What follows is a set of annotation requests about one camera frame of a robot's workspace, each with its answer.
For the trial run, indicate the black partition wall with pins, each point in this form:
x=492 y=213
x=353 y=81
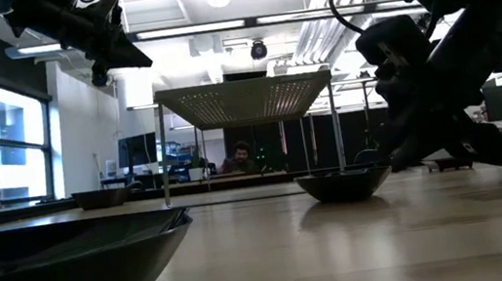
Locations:
x=358 y=132

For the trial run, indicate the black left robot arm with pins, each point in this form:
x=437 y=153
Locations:
x=37 y=18

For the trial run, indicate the long linear ceiling light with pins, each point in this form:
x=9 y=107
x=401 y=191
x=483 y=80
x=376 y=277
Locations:
x=186 y=30

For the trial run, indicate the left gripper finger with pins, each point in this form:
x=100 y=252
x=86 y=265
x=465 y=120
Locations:
x=127 y=47
x=124 y=63

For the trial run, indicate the person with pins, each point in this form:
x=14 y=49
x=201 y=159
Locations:
x=240 y=161

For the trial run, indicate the small white pot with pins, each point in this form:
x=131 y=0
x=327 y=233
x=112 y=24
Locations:
x=195 y=174

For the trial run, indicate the perforated metal shelf rack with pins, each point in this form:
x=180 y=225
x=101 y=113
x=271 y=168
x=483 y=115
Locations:
x=245 y=102

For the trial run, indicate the round black ceiling camera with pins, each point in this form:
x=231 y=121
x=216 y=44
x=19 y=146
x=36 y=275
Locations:
x=258 y=50
x=100 y=79

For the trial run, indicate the small dark bowl-shaped plate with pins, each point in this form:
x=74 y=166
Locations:
x=343 y=187

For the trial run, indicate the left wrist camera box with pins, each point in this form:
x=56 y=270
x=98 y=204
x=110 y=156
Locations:
x=100 y=15

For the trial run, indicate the dark office chair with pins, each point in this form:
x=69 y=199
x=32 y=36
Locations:
x=369 y=156

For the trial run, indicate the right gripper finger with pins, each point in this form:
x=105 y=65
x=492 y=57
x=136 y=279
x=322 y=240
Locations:
x=404 y=131
x=417 y=149

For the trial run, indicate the white plant pot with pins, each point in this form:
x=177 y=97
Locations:
x=437 y=154

